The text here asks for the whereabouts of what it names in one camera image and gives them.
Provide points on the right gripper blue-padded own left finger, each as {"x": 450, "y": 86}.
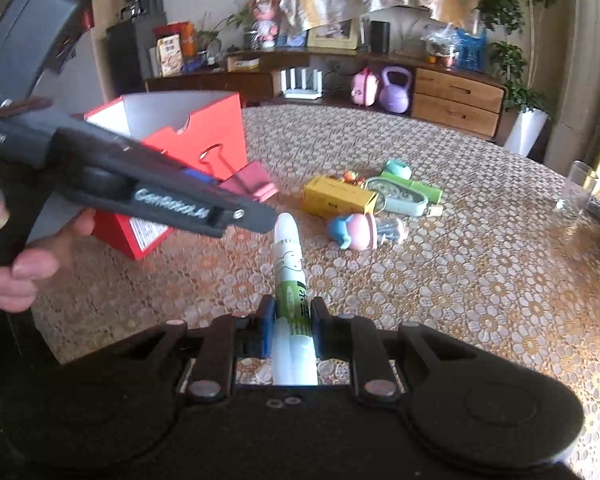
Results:
{"x": 217, "y": 349}

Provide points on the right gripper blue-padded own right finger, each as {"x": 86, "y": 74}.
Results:
{"x": 357, "y": 341}

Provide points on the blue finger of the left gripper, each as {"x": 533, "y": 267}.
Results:
{"x": 201, "y": 176}

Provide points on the green white glue tube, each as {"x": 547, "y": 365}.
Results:
{"x": 293, "y": 353}

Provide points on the red binder clip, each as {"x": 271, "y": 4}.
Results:
{"x": 251, "y": 180}

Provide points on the green cylinder battery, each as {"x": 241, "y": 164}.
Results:
{"x": 433, "y": 194}

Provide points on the person's left hand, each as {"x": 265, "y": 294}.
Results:
{"x": 37, "y": 265}

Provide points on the black mini fridge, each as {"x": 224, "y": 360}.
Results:
{"x": 128, "y": 44}

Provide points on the pink blue whale toy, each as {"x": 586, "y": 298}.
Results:
{"x": 355, "y": 231}

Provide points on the black coffee machine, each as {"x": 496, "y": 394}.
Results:
{"x": 136, "y": 8}

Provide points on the yellow snack box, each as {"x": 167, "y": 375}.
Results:
{"x": 170, "y": 56}

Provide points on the lace patterned tablecloth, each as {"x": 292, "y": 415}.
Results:
{"x": 497, "y": 269}

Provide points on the yellow small box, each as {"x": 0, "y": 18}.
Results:
{"x": 328, "y": 198}

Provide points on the white wifi router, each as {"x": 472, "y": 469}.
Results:
{"x": 301, "y": 83}

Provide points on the mint green tape dispenser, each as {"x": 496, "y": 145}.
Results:
{"x": 394, "y": 198}

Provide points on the orange small toy figure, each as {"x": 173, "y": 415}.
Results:
{"x": 352, "y": 178}

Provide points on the teal small round toy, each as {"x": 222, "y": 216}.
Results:
{"x": 398, "y": 168}

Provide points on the pink doll figurine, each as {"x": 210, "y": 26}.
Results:
{"x": 265, "y": 22}

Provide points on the pink small suitcase toy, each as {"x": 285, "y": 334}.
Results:
{"x": 364, "y": 88}

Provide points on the white framed picture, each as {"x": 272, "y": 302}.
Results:
{"x": 342, "y": 35}

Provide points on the purple kettlebell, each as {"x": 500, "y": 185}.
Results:
{"x": 392, "y": 97}

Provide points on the black cylindrical speaker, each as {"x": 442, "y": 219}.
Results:
{"x": 380, "y": 37}

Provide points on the wooden tv sideboard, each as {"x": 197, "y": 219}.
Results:
{"x": 448, "y": 96}

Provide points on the clear drinking glass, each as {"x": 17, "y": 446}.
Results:
{"x": 577, "y": 190}

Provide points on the white planter pot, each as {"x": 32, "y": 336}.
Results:
{"x": 525, "y": 131}

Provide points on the clear plastic bag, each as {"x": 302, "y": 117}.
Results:
{"x": 442, "y": 45}

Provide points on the green leafy tree plant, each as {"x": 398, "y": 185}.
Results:
{"x": 512, "y": 58}

